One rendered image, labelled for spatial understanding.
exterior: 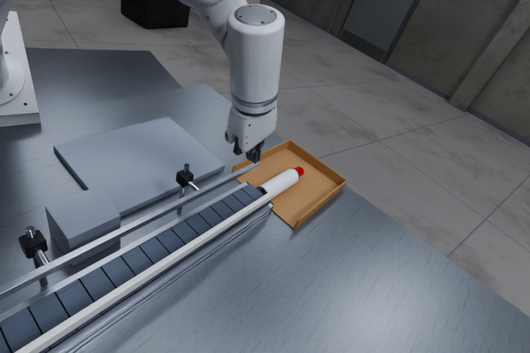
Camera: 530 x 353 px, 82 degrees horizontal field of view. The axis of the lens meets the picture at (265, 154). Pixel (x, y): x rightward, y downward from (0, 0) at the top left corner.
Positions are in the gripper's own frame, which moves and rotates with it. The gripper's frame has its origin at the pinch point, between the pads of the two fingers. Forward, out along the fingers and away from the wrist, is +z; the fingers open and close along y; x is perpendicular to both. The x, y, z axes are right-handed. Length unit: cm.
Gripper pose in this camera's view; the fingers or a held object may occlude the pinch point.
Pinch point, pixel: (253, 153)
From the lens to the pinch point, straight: 68.2
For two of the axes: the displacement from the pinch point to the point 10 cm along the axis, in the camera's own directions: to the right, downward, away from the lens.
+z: -0.4, 6.2, 7.8
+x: 7.2, 5.6, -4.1
